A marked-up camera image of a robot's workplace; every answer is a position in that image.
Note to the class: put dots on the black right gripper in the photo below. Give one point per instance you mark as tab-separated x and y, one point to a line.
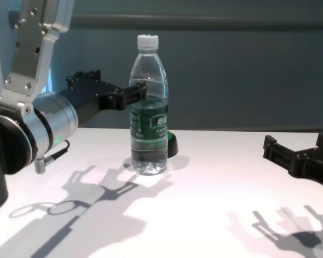
317	164

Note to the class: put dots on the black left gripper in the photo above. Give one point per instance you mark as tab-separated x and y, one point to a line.
88	99

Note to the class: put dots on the clear water bottle green label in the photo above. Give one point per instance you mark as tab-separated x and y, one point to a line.
148	107

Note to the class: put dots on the bright window glass strip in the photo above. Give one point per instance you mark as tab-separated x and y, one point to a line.
49	80

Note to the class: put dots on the green YES button black base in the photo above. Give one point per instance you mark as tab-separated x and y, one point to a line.
173	146

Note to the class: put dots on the grey blind bottom rail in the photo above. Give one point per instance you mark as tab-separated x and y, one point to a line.
204	21

